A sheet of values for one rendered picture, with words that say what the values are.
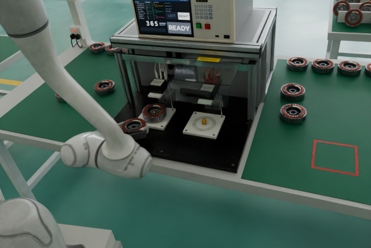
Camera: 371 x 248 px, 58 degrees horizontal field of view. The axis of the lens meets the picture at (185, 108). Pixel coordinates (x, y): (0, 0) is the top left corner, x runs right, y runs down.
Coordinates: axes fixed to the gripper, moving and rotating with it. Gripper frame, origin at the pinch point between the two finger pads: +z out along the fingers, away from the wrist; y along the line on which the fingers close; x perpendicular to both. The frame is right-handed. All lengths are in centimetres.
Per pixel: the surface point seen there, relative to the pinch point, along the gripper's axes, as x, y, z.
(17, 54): 21, -131, 61
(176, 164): -11.2, 22.0, -3.5
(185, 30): 41.9, 16.7, 10.6
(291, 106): 12, 61, 34
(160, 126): -0.5, 8.1, 10.1
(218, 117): 5.0, 31.2, 21.1
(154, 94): 13.0, 1.8, 14.8
